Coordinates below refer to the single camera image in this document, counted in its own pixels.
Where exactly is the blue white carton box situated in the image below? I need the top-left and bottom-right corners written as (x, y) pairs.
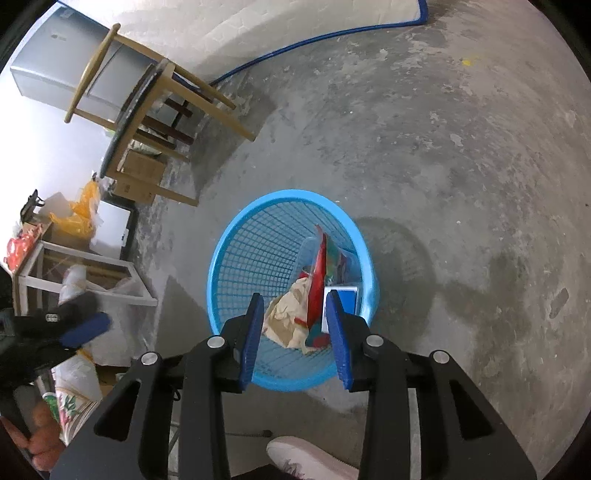
top-left (323, 285), bottom-right (361, 333)

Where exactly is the person's left hand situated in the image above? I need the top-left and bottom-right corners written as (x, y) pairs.
top-left (0, 401), bottom-right (65, 472)

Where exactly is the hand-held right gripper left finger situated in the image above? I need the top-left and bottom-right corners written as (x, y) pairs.
top-left (48, 293), bottom-right (266, 480)

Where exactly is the white mattress blue edge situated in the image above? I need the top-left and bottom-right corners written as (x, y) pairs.
top-left (55, 0), bottom-right (428, 88)

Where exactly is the green printed packet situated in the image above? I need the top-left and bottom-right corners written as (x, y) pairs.
top-left (325, 235), bottom-right (354, 282)

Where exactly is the beige paper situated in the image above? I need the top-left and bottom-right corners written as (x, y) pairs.
top-left (262, 279), bottom-right (315, 354)

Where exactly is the white frame desk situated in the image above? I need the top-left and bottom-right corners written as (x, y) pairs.
top-left (14, 240), bottom-right (158, 319)

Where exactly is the blue plastic basket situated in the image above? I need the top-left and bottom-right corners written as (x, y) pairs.
top-left (206, 189), bottom-right (380, 393)

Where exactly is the wooden chair black seat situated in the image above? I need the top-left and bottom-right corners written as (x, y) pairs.
top-left (64, 23), bottom-right (257, 206)

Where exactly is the printed cardboard box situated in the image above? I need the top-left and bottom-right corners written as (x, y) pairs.
top-left (113, 150), bottom-right (167, 206)

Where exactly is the clear plastic tray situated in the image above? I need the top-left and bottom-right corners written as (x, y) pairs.
top-left (295, 235), bottom-right (361, 287)

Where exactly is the white sack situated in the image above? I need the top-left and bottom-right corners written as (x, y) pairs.
top-left (60, 265), bottom-right (93, 301)

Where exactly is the orange plastic bag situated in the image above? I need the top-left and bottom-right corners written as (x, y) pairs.
top-left (71, 180), bottom-right (100, 215)

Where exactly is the dark wooden stool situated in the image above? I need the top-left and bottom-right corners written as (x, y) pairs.
top-left (139, 92), bottom-right (195, 158)

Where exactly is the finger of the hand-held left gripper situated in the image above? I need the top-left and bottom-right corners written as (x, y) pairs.
top-left (58, 313), bottom-right (112, 348)
top-left (44, 292), bottom-right (100, 326)

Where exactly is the red plastic bag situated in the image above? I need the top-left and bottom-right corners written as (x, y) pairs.
top-left (4, 233), bottom-right (35, 271)

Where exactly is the black strap bag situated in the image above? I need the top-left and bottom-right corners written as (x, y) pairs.
top-left (21, 189), bottom-right (47, 222)

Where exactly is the silver refrigerator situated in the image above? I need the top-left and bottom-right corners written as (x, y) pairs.
top-left (10, 4), bottom-right (153, 134)

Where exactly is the white low cabinet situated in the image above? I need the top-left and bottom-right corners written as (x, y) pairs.
top-left (92, 196), bottom-right (137, 259)

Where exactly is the white pink sneaker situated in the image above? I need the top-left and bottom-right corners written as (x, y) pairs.
top-left (267, 436), bottom-right (361, 480)

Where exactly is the red flowered snack packet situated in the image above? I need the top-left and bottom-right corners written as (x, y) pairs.
top-left (295, 224), bottom-right (352, 347)

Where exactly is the yellow plastic bag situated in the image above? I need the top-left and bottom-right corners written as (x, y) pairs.
top-left (48, 210), bottom-right (95, 241)

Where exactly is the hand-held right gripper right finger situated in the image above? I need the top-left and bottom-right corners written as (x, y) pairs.
top-left (324, 291), bottom-right (539, 480)

